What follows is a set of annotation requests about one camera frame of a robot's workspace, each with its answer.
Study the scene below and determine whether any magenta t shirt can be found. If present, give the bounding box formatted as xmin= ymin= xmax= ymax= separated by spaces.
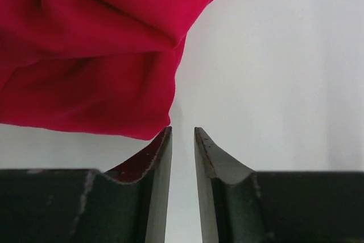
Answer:
xmin=1 ymin=0 xmax=213 ymax=140

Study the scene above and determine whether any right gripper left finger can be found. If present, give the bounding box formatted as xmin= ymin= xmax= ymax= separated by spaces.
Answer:
xmin=1 ymin=127 xmax=172 ymax=242

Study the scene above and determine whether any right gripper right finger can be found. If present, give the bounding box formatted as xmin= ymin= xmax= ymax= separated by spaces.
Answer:
xmin=194 ymin=127 xmax=363 ymax=242

